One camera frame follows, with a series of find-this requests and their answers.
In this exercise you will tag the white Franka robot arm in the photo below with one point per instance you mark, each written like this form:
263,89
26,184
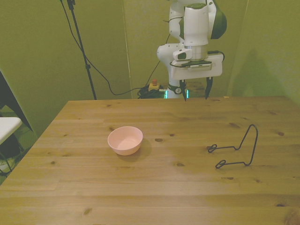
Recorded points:
195,23

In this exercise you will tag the white side table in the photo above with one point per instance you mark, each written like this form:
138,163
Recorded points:
8,127

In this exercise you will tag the yellow emergency stop button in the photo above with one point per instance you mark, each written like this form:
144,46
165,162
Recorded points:
154,86

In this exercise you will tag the black board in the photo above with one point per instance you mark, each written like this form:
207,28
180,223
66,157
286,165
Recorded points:
12,103

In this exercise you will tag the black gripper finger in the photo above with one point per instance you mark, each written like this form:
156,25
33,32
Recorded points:
183,89
208,87

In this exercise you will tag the pink bowl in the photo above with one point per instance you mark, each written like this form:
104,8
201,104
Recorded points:
125,140

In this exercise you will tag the black tripod stand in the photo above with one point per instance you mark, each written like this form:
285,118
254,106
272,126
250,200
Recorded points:
80,47

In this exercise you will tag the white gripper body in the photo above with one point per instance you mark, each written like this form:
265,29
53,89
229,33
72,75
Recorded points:
199,73

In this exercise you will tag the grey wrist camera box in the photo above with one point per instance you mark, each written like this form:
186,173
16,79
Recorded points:
199,67

